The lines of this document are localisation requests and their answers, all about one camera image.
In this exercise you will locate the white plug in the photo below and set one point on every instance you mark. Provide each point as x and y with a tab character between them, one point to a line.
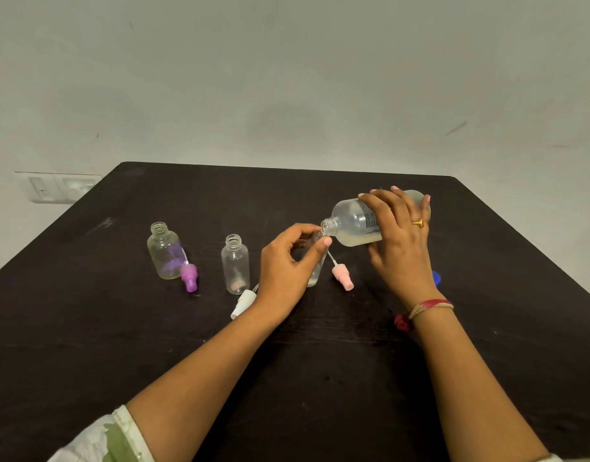
80	187

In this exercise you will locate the person's left forearm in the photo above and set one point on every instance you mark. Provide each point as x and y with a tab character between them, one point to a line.
203	389

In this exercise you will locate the small round bottle purple print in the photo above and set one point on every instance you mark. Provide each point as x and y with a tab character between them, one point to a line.
165	257

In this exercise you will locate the person's right hand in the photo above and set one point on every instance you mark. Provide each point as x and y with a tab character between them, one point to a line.
405	264

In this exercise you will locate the green floral left sleeve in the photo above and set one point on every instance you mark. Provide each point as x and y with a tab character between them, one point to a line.
102	440

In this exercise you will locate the blue screw cap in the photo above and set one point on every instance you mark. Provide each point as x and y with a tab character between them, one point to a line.
436	279

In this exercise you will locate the large clear bottle blue label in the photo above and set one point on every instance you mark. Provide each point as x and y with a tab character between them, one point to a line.
355	226

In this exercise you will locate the white spray cap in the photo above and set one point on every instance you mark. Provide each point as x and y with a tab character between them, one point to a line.
243	303

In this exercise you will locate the person's left hand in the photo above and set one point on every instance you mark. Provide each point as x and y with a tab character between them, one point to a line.
280	283

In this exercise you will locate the white wall socket panel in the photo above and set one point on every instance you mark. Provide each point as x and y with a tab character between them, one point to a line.
42	188

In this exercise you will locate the person's right forearm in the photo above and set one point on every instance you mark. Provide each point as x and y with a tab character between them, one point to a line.
473	394

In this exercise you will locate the red thread wristband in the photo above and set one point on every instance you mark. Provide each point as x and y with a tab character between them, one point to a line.
401	323

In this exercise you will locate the small clear bottle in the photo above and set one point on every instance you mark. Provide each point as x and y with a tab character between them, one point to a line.
315	276
235	269

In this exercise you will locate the purple spray cap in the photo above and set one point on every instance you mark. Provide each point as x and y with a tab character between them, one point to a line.
189	279

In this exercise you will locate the pink spray cap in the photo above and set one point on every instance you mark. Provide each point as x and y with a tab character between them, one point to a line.
344	276

